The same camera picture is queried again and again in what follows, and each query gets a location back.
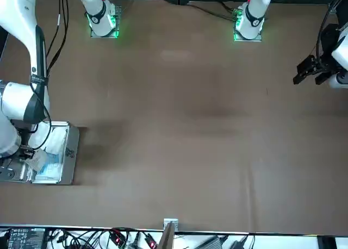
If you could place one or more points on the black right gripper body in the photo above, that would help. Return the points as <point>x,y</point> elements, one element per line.
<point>25,137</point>

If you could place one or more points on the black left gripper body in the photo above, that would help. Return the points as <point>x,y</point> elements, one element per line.
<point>326,64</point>

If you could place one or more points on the white plastic-wrapped triangular bandage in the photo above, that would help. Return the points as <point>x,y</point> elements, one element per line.
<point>39,159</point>

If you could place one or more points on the silver aluminium medical kit case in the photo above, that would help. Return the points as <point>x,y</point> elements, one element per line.
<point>73,162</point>

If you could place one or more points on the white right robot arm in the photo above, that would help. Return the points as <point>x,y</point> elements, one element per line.
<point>16,23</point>

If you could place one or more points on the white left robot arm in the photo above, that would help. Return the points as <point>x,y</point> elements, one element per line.
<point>255,9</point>

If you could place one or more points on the black box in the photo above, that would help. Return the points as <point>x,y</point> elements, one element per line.
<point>326,243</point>

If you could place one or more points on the blue printed white packet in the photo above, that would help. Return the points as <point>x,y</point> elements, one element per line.
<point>53,168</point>

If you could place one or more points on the black labelled power adapter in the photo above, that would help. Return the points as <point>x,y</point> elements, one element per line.
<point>25,238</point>

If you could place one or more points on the black plug with red light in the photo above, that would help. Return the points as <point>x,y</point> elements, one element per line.
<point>151,242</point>
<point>117,236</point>

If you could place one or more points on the aluminium profile beam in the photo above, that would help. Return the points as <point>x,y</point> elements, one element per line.
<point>166,238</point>

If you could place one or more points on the small black power adapter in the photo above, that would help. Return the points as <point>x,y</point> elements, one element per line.
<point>239,244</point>

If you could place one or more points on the grey power adapter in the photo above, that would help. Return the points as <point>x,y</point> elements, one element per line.
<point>214,243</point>

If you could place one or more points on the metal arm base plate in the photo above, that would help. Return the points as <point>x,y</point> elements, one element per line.
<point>117,35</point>
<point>258,39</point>

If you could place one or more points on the small metal corner bracket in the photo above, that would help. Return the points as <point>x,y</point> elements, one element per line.
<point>167,220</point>

